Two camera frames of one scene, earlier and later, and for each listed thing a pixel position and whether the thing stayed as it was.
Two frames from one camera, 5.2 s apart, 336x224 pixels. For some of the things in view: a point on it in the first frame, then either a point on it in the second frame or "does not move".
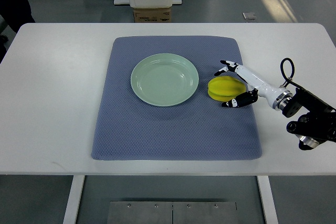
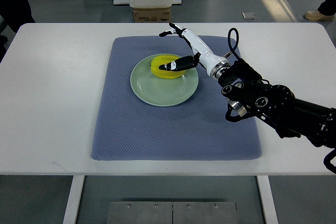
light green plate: (164, 80) does not move
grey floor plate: (249, 16) does not move
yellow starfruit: (224, 88) → (159, 60)
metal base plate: (172, 212) does not move
